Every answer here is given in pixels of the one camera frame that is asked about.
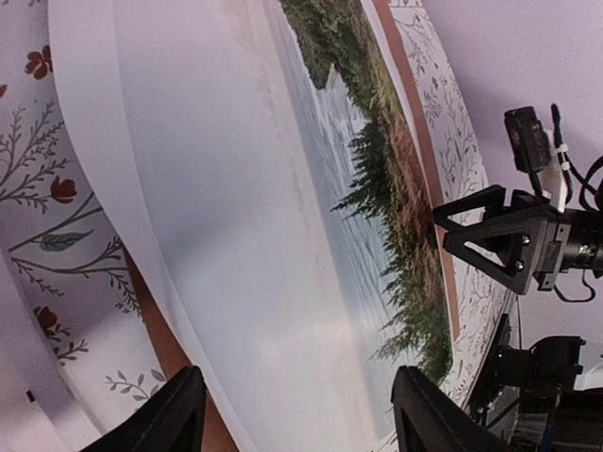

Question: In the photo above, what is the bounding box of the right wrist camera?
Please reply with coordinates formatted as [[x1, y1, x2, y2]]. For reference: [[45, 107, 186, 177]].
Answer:
[[503, 106, 574, 213]]

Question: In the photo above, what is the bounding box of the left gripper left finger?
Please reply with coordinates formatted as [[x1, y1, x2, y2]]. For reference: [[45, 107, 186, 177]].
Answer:
[[83, 366, 206, 452]]

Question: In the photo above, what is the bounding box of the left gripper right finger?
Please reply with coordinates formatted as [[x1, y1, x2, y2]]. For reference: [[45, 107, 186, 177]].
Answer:
[[391, 365, 513, 452]]

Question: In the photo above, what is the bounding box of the floral patterned table mat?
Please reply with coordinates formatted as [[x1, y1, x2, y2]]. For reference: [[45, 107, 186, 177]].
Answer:
[[1, 1, 511, 429]]

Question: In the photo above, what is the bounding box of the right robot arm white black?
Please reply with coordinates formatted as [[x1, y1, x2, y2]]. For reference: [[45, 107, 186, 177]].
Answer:
[[432, 185, 602, 295]]

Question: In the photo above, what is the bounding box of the landscape photo print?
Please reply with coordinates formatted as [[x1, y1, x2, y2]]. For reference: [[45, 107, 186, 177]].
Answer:
[[46, 0, 456, 452]]

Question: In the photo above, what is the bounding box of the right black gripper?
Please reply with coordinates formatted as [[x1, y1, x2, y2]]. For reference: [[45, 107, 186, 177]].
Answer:
[[432, 185, 571, 295]]

